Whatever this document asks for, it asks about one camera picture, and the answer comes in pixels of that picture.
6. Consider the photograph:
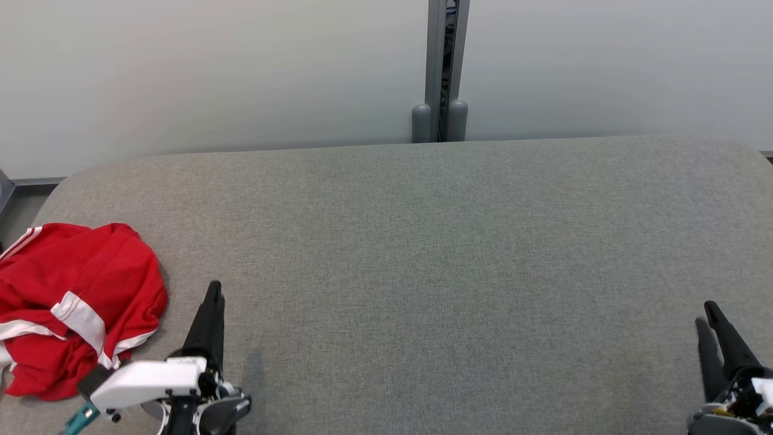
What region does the grey metal partition post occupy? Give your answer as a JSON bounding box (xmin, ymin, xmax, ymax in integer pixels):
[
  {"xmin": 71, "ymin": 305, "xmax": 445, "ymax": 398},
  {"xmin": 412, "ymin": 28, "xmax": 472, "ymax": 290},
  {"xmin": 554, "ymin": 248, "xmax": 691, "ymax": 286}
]
[{"xmin": 412, "ymin": 0, "xmax": 471, "ymax": 144}]

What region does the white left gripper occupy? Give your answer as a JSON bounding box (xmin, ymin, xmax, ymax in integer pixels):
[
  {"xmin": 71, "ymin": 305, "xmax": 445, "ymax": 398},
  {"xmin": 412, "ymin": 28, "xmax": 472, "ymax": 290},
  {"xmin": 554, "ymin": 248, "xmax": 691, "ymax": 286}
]
[{"xmin": 89, "ymin": 281, "xmax": 239, "ymax": 419}]

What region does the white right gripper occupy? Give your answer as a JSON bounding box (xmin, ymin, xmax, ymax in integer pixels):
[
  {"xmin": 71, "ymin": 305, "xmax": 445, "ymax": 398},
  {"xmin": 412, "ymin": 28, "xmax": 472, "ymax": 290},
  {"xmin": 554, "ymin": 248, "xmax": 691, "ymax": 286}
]
[{"xmin": 688, "ymin": 301, "xmax": 773, "ymax": 435}]

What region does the teal left camera connector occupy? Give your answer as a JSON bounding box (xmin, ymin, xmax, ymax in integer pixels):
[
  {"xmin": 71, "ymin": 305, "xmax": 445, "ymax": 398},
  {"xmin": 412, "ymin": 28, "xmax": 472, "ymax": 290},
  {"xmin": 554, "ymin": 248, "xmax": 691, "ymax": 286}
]
[{"xmin": 59, "ymin": 402, "xmax": 101, "ymax": 435}]

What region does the red white-trimmed garment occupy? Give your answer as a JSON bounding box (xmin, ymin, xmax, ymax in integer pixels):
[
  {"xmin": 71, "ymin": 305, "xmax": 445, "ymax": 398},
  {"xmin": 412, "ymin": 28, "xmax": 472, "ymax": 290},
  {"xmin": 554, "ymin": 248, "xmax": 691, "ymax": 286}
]
[{"xmin": 0, "ymin": 222, "xmax": 169, "ymax": 363}]

